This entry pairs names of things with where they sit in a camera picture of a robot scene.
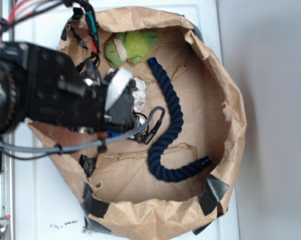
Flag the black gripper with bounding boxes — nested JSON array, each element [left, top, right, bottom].
[[57, 68, 137, 134]]

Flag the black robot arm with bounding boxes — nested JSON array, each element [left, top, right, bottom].
[[0, 42, 135, 135]]

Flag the green plush toy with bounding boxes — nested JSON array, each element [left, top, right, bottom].
[[104, 29, 161, 68]]

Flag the brown paper bag bin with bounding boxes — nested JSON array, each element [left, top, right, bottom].
[[34, 6, 247, 240]]

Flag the grey braided cable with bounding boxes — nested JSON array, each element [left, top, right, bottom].
[[0, 106, 166, 156]]

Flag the red green wire bundle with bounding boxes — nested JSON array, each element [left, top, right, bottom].
[[0, 0, 101, 68]]

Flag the dark blue rope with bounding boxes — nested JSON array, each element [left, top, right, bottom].
[[147, 56, 213, 183]]

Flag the aluminium rail frame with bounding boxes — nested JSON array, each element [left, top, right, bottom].
[[0, 0, 16, 240]]

